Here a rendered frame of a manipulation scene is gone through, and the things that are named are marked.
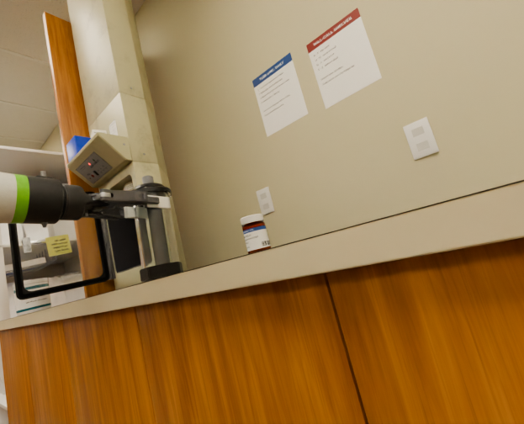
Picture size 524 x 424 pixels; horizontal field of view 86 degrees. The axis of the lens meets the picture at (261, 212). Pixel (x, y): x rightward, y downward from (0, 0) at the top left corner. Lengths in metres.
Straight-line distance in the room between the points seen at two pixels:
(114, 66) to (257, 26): 0.63
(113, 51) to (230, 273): 1.23
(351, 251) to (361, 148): 0.80
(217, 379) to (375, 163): 0.81
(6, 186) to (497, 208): 0.68
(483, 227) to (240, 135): 1.20
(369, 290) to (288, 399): 0.19
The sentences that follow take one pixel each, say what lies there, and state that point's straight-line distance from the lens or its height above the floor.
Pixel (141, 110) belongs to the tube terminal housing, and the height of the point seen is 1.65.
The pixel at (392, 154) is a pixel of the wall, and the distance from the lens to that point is 1.04.
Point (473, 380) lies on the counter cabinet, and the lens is 0.34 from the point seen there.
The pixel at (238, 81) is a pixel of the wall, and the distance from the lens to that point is 1.46.
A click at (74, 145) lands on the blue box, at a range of 1.43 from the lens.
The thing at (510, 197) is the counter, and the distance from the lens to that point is 0.28.
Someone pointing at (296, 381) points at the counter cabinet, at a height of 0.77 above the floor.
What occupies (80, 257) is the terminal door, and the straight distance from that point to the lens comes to 1.38.
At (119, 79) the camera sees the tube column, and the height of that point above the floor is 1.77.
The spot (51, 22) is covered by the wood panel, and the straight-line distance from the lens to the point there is 1.97.
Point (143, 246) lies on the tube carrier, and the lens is 0.75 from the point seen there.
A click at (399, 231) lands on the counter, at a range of 0.28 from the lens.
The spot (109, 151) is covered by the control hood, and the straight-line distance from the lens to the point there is 1.23.
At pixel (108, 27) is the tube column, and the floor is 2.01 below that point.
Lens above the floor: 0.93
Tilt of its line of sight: 9 degrees up
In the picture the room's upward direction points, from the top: 14 degrees counter-clockwise
